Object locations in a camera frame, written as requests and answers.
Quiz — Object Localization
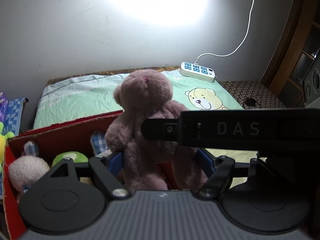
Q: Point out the purple plastic package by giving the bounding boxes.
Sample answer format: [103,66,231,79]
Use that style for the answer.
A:
[0,91,8,123]

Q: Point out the brown patterned cushion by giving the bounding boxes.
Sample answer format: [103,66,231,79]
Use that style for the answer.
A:
[220,81,285,109]

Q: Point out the black speaker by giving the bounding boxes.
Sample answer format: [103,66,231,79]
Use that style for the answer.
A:
[303,57,320,109]

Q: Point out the white blue power strip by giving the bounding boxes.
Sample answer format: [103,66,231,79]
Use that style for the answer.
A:
[179,62,215,83]

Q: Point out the green frog plush toy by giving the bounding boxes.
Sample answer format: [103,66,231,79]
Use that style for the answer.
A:
[0,122,15,173]

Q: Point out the wooden shelf frame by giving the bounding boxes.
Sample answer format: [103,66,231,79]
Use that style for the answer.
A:
[260,0,319,108]

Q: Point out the blue checkered towel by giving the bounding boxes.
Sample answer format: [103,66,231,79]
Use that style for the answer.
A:
[2,98,29,136]

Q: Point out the green mushroom plush toy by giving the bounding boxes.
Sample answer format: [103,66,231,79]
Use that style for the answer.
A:
[51,151,94,185]

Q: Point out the mauve teddy bear plush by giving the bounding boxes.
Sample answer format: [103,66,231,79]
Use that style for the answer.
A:
[105,69,208,193]

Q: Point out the white power cable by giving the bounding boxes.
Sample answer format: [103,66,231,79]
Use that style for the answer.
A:
[195,0,259,65]

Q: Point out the white bunny light blue bow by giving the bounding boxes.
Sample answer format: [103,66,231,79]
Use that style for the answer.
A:
[8,141,50,203]

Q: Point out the black cable on cushion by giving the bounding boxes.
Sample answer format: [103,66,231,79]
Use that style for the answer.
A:
[242,96,259,108]

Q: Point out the green bear print bedsheet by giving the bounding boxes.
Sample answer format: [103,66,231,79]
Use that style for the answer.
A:
[32,70,268,188]

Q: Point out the white bunny dark plaid ears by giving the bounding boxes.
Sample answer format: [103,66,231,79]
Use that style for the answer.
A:
[90,131,112,158]

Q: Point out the red cardboard box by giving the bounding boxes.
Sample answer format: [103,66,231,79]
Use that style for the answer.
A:
[2,110,208,240]

